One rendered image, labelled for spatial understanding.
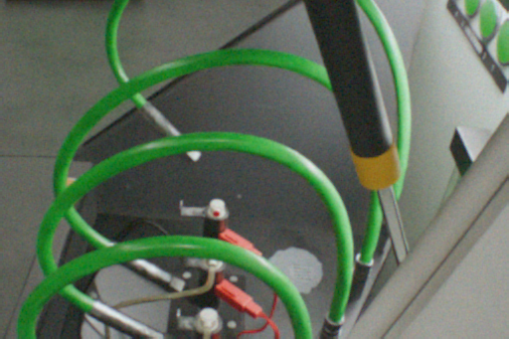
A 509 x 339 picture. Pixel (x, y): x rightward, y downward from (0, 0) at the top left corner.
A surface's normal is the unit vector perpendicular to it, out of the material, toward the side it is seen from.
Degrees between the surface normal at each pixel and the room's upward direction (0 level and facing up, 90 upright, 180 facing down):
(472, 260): 76
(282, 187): 90
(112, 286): 0
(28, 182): 0
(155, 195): 90
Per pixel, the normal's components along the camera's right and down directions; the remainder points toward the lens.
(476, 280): -0.94, -0.28
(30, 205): 0.11, -0.80
